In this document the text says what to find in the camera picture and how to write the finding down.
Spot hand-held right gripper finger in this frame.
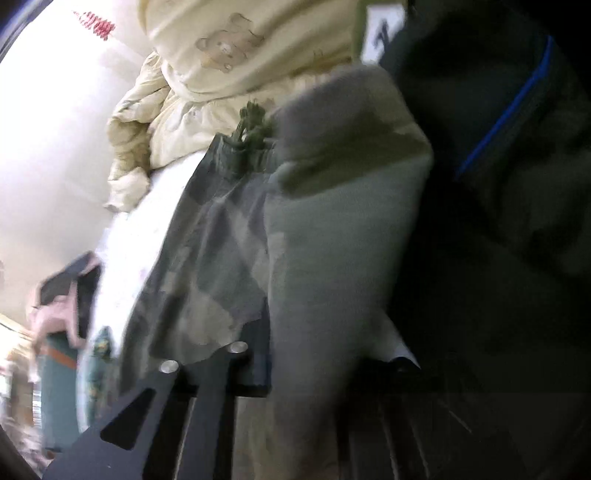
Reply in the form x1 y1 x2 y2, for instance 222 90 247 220
44 318 271 480

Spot camouflage pants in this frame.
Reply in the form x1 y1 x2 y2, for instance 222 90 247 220
117 0 437 480

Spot teal patterned cushion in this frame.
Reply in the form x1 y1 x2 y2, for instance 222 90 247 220
76 325 121 430

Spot white floral bed sheet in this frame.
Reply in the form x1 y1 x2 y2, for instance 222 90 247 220
90 150 213 370

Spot cream bear print quilt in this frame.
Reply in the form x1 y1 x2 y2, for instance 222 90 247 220
104 0 365 213

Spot dark cloth with blue stripe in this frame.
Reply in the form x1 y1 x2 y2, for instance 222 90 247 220
379 0 591 480

